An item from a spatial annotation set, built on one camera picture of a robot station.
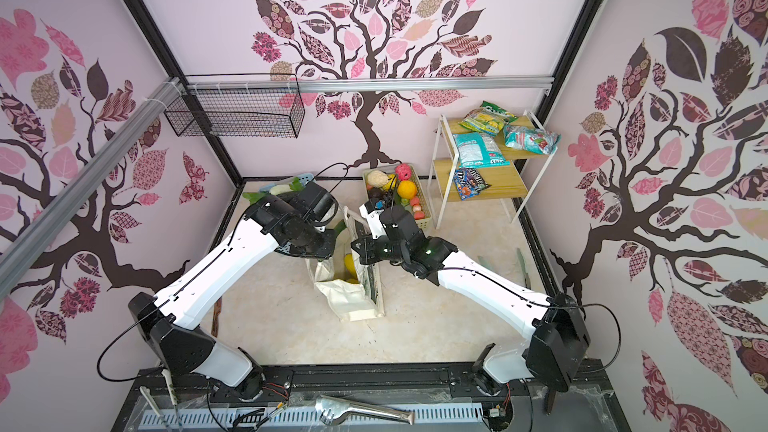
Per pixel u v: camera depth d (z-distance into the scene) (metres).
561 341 0.40
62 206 0.56
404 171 1.10
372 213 0.66
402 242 0.56
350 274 0.90
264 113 0.80
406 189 1.06
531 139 0.77
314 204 0.57
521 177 1.00
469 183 0.96
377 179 1.10
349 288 0.67
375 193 1.09
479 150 0.77
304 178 1.12
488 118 0.86
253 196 1.02
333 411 0.65
